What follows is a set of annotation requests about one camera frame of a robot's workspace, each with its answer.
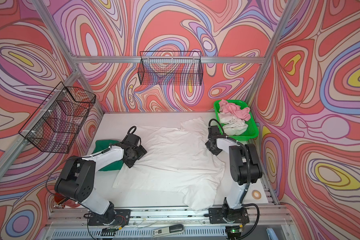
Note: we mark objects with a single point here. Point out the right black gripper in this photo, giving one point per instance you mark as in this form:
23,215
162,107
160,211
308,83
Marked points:
209,146

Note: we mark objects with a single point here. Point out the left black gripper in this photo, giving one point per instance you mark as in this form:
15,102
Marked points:
142,152

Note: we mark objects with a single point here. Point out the green plastic basket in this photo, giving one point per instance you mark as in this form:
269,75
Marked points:
252,131

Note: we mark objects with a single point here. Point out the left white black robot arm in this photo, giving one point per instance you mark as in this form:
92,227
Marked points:
76,180

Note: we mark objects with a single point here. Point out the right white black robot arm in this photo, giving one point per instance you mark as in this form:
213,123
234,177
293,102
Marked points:
245,169

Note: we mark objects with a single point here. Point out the white patterned t shirt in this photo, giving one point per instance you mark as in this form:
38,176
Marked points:
232,125

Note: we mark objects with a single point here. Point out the folded green t shirt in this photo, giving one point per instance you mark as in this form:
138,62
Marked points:
101,145

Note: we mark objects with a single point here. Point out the pink t shirt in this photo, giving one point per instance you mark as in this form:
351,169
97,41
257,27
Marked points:
235,110

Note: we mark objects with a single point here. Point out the tape roll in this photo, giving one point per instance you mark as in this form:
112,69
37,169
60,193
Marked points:
256,195

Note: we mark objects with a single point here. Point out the red pen cup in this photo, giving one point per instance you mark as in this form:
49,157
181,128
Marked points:
61,202

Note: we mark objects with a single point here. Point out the grey black handheld device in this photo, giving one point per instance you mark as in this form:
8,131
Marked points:
168,231

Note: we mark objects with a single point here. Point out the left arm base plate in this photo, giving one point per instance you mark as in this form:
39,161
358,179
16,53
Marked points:
112,217

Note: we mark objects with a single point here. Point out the back black wire basket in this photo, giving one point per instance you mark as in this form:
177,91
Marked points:
170,68

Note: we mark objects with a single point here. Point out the black wire basket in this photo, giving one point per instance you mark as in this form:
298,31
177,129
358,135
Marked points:
56,127
170,68

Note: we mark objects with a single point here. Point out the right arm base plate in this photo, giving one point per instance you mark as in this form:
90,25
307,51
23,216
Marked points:
225,215

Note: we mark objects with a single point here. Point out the left black wire basket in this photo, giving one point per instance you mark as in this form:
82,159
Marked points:
56,127

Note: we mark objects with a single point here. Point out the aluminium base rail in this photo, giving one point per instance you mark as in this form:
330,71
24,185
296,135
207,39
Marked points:
141,217

